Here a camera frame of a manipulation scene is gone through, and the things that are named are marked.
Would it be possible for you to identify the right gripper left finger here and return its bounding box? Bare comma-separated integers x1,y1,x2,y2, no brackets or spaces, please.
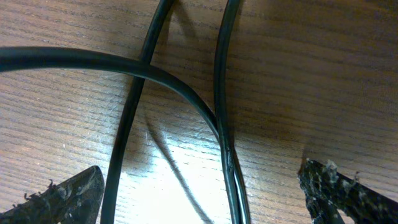
1,166,104,224

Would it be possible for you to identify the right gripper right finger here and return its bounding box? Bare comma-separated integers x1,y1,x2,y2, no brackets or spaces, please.
298,159,397,223

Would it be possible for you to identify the black usb cable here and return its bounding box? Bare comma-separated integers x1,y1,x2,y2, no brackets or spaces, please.
0,0,252,224

